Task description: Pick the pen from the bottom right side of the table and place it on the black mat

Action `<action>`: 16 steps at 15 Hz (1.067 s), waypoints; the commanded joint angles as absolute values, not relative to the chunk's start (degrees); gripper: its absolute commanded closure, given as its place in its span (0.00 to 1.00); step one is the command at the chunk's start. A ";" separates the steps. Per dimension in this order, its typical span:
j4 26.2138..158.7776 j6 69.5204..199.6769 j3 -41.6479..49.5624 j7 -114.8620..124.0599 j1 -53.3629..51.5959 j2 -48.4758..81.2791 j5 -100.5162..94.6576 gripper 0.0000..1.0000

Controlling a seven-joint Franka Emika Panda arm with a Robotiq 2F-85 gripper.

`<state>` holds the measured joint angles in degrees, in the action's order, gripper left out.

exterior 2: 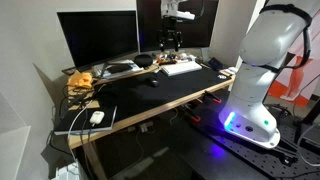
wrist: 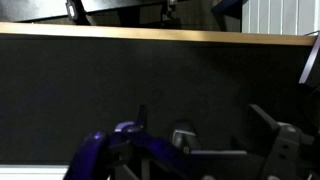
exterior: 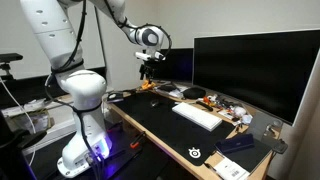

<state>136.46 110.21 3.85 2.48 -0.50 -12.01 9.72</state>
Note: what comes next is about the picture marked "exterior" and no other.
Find dark blue notebook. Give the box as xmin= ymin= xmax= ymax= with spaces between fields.
xmin=215 ymin=134 xmax=254 ymax=154

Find orange crumpled cloth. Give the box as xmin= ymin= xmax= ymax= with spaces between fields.
xmin=141 ymin=80 xmax=156 ymax=90

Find black camera on stand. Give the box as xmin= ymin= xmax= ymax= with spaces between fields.
xmin=0 ymin=53 xmax=23 ymax=80

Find black desk mat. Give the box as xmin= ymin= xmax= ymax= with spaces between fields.
xmin=114 ymin=92 xmax=234 ymax=166

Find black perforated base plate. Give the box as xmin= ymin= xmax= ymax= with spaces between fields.
xmin=31 ymin=128 xmax=167 ymax=180

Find large black monitor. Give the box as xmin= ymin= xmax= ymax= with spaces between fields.
xmin=193 ymin=30 xmax=320 ymax=124

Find black oval case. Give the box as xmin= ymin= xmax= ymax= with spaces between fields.
xmin=183 ymin=87 xmax=206 ymax=99

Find black orange clamp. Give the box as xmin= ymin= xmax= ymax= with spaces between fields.
xmin=130 ymin=131 xmax=146 ymax=149

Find black clear pen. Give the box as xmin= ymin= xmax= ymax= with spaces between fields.
xmin=204 ymin=162 xmax=215 ymax=172

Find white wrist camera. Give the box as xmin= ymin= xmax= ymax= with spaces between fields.
xmin=135 ymin=51 xmax=165 ymax=61

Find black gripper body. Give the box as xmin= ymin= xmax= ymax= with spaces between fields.
xmin=139 ymin=61 xmax=158 ymax=80

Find white barcode paper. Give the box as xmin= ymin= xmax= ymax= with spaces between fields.
xmin=214 ymin=158 xmax=249 ymax=180

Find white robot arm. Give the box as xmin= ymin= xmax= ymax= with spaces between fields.
xmin=20 ymin=0 xmax=169 ymax=178

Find white keyboard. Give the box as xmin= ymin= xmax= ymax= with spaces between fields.
xmin=172 ymin=102 xmax=222 ymax=131

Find papers under monitor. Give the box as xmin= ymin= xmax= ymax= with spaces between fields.
xmin=155 ymin=83 xmax=184 ymax=99

